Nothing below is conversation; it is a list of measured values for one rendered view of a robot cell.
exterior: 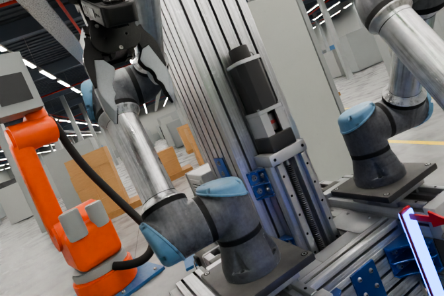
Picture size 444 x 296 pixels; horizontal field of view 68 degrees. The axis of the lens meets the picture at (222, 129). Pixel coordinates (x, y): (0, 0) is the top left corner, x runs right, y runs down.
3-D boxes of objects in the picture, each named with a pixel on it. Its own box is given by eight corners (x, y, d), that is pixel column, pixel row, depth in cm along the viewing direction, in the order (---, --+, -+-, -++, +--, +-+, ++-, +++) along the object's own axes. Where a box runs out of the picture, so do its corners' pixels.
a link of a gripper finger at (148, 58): (176, 96, 57) (137, 55, 55) (188, 88, 52) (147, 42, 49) (163, 108, 56) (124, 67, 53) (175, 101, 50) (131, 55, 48)
